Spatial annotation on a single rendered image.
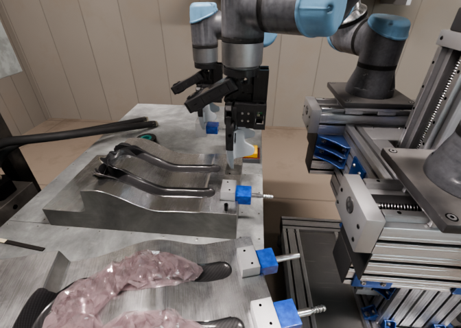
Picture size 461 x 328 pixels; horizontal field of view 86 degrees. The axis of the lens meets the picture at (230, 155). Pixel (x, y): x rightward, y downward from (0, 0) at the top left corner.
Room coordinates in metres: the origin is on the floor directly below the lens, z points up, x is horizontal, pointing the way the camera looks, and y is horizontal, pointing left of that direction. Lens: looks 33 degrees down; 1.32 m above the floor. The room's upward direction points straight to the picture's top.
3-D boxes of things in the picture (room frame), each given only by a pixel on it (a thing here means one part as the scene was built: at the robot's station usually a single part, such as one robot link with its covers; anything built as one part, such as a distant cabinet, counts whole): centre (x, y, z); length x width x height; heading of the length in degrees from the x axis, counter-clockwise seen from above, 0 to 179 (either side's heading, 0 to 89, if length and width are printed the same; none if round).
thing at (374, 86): (0.85, -0.48, 1.09); 0.15 x 0.15 x 0.10
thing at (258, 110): (0.48, -0.03, 1.15); 0.09 x 0.08 x 0.12; 85
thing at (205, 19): (0.79, 0.07, 1.25); 0.09 x 0.08 x 0.11; 110
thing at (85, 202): (0.57, 0.22, 0.87); 0.50 x 0.26 x 0.14; 85
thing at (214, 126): (0.78, 0.05, 0.93); 0.13 x 0.05 x 0.05; 85
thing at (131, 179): (0.56, 0.21, 0.92); 0.35 x 0.16 x 0.09; 85
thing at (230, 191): (0.48, -0.04, 0.89); 0.13 x 0.05 x 0.05; 84
